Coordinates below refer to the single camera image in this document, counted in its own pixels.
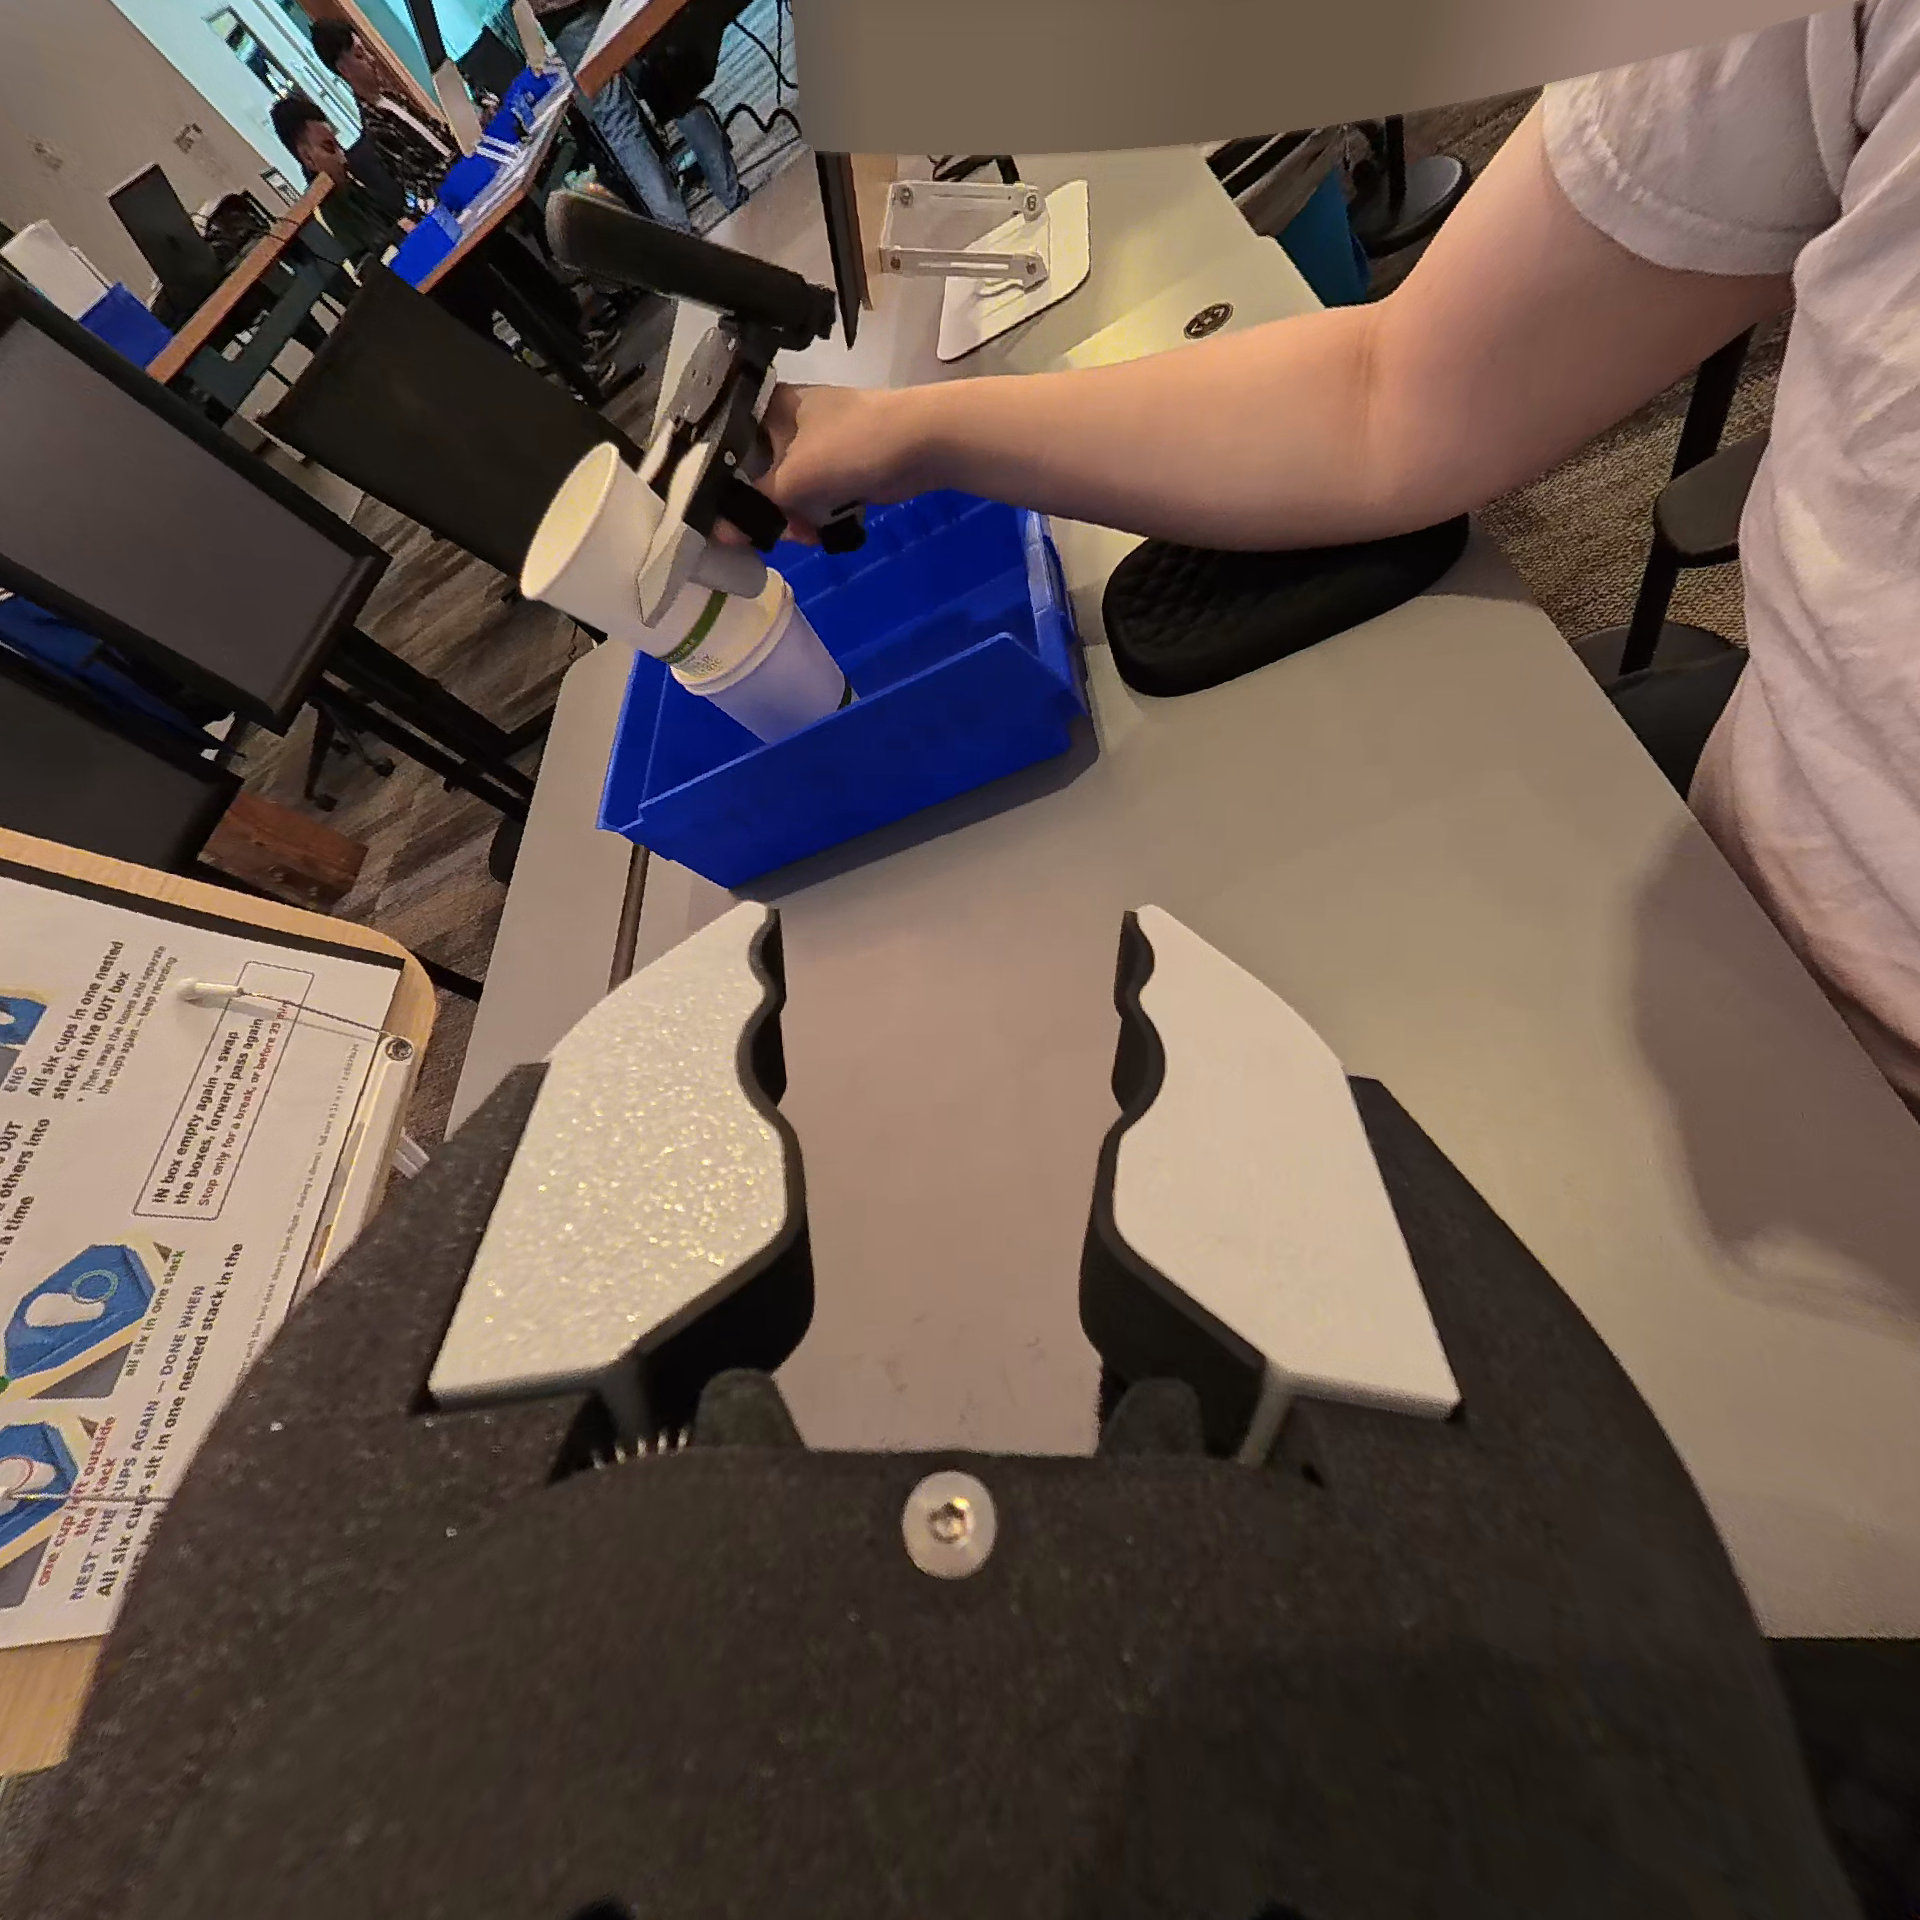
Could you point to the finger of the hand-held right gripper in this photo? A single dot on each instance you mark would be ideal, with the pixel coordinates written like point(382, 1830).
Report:
point(677, 505)
point(737, 566)

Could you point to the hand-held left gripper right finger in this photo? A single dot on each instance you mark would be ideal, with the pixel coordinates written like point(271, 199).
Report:
point(1276, 1216)

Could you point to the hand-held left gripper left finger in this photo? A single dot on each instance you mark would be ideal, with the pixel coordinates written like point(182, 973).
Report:
point(615, 1201)

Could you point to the blue plastic bin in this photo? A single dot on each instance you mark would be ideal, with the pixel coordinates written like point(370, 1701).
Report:
point(871, 707)
point(450, 219)

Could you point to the person's right hand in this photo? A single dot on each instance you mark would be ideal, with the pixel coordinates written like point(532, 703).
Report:
point(843, 457)

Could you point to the instruction sheet on wooden stand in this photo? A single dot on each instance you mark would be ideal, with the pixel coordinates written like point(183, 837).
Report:
point(416, 1038)

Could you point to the black display board stand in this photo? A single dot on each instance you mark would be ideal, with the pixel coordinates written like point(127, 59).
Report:
point(422, 422)
point(151, 512)

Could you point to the printed instruction sign board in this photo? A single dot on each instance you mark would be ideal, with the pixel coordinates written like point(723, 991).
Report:
point(151, 1292)

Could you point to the round table grommet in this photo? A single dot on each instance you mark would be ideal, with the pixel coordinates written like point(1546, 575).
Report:
point(1207, 319)

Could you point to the black wrist rest pad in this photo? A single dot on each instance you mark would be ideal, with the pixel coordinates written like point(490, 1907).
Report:
point(1292, 601)

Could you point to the black office chair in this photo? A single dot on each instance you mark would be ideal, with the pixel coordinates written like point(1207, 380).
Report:
point(1695, 496)

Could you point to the white mount plate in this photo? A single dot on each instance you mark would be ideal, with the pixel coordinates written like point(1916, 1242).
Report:
point(1006, 287)

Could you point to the wooden post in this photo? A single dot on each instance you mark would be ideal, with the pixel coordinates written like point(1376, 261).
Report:
point(285, 851)

